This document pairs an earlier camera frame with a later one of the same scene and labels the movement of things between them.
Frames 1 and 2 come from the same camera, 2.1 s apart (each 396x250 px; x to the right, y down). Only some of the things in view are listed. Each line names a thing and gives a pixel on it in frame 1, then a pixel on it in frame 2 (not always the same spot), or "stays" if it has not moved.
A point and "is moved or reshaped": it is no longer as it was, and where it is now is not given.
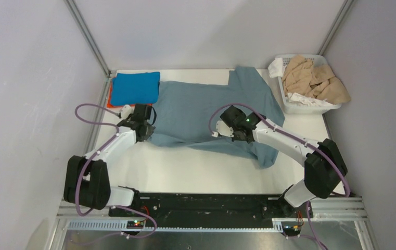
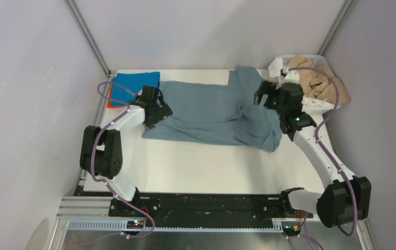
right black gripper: [234, 138] to [270, 88]
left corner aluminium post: [76, 16] stays
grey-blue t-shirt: [183, 110] is moved or reshaped
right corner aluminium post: [337, 21] stays
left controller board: [135, 224] stays
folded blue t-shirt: [135, 88] stays
